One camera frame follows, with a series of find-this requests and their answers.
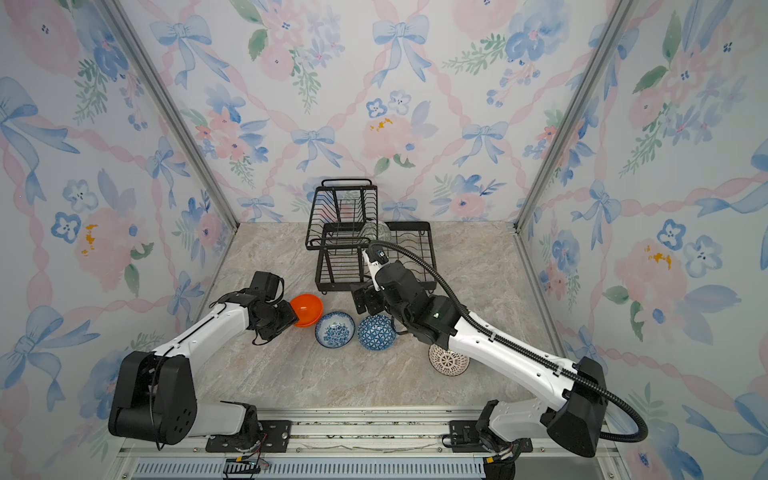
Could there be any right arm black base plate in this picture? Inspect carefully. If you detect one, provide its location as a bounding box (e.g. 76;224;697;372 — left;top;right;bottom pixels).
448;419;534;454

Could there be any left aluminium corner post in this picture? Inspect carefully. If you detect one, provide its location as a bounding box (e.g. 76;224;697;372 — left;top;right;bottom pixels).
96;0;239;230

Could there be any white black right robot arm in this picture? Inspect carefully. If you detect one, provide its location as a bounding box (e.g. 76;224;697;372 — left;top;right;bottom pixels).
359;258;609;458

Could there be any right aluminium corner post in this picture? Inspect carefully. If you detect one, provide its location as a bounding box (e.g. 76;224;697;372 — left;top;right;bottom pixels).
514;0;635;234

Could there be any black corrugated cable conduit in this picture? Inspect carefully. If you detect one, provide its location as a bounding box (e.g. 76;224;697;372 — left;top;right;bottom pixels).
367;239;650;444

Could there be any aluminium corner post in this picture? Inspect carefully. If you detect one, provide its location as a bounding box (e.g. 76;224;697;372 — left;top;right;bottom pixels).
514;0;635;234
96;0;239;230

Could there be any blue geometric patterned bowl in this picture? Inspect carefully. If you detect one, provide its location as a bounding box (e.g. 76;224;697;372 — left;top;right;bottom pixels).
358;314;397;352

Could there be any aluminium front rail frame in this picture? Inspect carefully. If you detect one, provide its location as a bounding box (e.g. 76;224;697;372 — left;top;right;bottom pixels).
104;383;631;480

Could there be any white brown lattice bowl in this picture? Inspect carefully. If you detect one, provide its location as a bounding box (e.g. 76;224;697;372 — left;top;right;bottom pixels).
428;345;470;377

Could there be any green patterned ceramic bowl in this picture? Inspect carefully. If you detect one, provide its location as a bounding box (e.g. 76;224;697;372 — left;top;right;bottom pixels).
360;221;392;242

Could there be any blue floral ceramic bowl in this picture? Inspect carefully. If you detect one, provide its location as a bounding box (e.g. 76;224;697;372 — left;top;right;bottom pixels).
315;312;356;349

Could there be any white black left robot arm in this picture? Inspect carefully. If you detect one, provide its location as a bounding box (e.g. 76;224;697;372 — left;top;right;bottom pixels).
108;271;298;452

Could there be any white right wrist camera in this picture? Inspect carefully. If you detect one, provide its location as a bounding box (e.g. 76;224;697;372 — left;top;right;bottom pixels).
364;245;389;291

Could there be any black wire dish rack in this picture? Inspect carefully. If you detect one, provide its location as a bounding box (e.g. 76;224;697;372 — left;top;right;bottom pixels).
305;178;437;294

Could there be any orange plastic bowl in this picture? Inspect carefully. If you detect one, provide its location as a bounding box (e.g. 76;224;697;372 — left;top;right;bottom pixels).
290;294;324;328

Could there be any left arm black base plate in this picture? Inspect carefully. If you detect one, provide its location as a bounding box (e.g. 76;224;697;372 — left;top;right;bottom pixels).
205;420;293;454

